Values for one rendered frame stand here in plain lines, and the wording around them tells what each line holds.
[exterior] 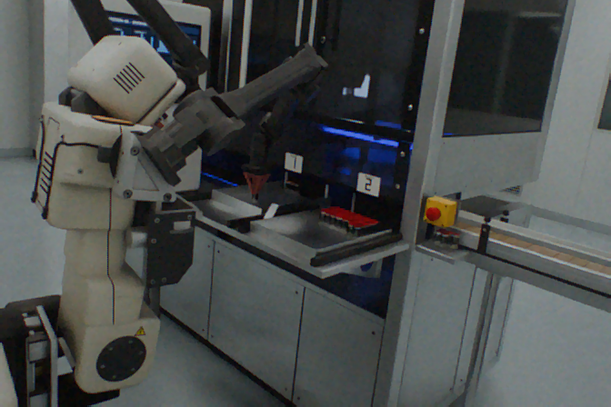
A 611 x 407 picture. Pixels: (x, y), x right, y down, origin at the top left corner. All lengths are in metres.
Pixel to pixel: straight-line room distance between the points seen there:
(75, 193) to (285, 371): 1.30
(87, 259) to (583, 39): 5.63
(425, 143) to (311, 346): 0.89
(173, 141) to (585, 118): 5.48
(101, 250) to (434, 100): 0.96
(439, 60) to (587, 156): 4.70
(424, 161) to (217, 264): 1.13
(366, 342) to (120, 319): 0.90
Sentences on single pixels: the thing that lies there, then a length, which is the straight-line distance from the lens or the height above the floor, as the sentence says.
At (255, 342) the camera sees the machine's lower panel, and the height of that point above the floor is 0.24.
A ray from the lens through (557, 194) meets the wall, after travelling 6.22.
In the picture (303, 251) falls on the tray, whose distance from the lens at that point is 1.34.
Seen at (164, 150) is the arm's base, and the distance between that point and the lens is 0.90.
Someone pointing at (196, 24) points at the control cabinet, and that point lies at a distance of 2.10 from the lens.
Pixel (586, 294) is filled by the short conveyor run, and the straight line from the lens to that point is 1.53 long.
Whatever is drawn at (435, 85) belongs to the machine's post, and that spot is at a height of 1.35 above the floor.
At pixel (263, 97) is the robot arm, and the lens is 1.06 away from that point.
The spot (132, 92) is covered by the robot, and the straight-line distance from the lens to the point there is 1.03.
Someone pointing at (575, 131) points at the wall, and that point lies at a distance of 6.13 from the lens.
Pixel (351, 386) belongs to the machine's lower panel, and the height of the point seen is 0.31.
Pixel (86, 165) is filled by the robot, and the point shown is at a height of 1.15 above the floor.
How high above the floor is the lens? 1.37
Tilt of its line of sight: 12 degrees down
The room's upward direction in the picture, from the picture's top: 6 degrees clockwise
